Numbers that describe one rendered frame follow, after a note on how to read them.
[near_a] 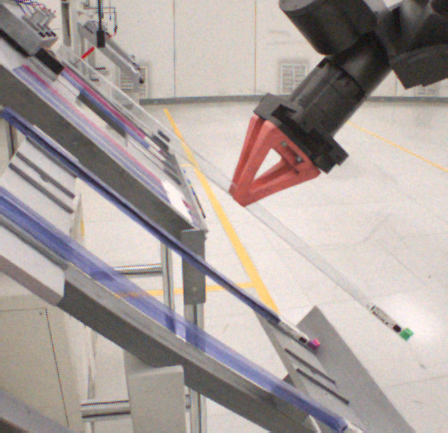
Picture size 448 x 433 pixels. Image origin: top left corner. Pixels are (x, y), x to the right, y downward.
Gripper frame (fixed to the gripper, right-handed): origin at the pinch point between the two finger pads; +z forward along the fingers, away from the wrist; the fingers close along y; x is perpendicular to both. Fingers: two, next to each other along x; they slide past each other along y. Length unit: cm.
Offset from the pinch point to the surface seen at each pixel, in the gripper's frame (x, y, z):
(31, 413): -9.8, 21.5, 15.8
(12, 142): -19, -126, 44
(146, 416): 8.0, 2.7, 24.3
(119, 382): 57, -100, 83
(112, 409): 34, -50, 61
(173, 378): 7.1, 2.7, 18.6
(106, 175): 0, -54, 18
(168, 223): 16, -54, 18
